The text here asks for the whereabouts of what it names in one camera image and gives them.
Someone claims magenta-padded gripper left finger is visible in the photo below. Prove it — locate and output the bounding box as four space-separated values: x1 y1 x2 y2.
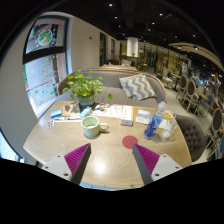
41 143 92 185

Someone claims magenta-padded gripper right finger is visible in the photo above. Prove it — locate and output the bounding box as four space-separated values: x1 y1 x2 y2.
132 143 184 185

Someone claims clear blue-labelled drink bottle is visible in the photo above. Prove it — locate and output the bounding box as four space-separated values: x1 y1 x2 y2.
144 100 168 140

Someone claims clear plastic cup with straw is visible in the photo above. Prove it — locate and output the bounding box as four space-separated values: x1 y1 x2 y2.
161 113 180 140

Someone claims grey tufted chair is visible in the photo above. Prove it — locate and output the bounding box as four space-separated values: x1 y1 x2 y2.
175 114 208 163

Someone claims white paper napkin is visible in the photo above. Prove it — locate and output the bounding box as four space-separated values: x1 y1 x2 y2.
159 118 173 131

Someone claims flat round red coaster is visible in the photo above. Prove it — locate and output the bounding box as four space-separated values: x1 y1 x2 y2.
121 134 139 150

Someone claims light green ceramic mug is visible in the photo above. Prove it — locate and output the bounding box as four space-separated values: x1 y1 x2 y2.
81 115 110 139

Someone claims blue and white card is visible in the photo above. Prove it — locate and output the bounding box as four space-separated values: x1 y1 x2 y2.
49 108 63 119

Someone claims blue and white leaflet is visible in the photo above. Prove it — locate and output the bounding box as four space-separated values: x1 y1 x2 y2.
137 108 152 118

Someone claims brown card stand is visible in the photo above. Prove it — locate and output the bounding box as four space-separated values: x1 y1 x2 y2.
61 100 82 118

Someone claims small light blue box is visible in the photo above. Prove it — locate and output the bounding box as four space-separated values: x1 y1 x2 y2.
79 105 93 119

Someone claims white printed leaflet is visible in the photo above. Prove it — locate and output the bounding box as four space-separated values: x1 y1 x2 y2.
91 103 124 119

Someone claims group of dining chairs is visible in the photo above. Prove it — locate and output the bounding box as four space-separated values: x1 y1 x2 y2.
175 74 224 158

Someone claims green potted plant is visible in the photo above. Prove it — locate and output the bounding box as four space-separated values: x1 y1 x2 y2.
61 69 114 108

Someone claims grey white chevron pillow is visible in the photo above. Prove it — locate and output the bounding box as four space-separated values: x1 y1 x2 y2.
118 73 158 102

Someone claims white round column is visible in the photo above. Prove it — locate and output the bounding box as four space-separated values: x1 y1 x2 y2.
126 36 139 58

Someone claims round print window poster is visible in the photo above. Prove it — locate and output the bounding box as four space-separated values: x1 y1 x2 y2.
25 16 69 54

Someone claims group of ceiling lights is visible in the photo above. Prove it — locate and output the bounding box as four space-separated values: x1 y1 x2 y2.
106 3 201 51

